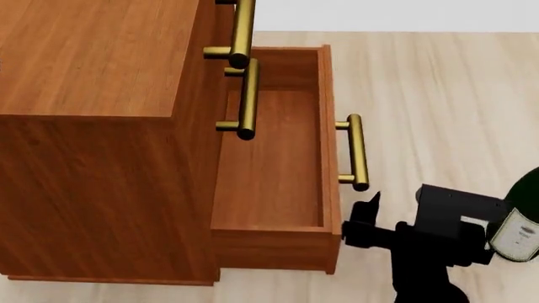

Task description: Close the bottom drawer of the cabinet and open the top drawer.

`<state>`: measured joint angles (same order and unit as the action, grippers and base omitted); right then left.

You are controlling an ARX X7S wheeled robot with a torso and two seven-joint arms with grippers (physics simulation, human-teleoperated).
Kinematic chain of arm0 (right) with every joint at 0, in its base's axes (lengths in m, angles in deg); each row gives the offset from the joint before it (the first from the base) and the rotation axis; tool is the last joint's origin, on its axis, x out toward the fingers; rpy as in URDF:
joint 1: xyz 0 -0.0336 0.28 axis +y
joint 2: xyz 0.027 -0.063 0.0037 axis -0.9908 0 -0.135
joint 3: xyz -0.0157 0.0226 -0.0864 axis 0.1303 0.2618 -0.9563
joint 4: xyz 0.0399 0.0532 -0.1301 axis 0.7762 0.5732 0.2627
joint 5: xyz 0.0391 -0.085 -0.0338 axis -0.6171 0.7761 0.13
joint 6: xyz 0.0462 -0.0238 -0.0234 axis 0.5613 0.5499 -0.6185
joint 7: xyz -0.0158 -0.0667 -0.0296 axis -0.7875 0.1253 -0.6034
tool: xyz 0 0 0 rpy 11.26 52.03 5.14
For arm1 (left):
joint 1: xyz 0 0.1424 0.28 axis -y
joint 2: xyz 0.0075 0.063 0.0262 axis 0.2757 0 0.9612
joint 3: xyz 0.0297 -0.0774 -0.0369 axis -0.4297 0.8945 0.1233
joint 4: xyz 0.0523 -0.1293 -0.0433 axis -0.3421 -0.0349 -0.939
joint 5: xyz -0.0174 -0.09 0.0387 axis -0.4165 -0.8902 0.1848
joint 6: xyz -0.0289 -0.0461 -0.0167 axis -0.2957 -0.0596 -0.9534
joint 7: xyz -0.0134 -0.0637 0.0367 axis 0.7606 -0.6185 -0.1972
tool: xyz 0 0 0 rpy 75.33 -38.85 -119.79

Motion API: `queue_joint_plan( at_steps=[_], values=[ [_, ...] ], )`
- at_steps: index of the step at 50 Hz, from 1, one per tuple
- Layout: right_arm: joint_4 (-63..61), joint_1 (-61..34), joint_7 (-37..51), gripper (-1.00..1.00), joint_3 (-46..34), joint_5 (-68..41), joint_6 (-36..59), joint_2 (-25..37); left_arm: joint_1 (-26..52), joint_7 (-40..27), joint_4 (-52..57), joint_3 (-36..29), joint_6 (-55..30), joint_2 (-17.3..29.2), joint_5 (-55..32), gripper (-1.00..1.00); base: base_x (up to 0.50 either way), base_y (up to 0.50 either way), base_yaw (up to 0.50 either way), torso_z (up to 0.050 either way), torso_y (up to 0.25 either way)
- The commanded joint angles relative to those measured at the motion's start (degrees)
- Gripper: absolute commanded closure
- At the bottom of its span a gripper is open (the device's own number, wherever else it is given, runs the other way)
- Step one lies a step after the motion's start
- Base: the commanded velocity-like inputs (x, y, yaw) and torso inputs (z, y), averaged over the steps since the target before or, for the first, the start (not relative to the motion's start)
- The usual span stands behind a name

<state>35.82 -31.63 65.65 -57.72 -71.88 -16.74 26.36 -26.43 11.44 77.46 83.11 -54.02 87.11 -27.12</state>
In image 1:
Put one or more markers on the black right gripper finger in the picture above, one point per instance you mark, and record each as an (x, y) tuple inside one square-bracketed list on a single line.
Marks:
[(367, 210)]

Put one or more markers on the open wooden drawer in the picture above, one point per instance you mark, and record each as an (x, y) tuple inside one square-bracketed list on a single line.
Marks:
[(273, 158)]

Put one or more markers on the wooden cabinet body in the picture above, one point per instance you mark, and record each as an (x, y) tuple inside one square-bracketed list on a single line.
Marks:
[(92, 158)]

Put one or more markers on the dark green wine bottle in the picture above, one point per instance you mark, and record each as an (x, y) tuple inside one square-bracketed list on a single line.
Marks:
[(520, 221)]

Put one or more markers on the grey gripper camera box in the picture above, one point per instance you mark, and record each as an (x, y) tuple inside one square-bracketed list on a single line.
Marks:
[(455, 210)]

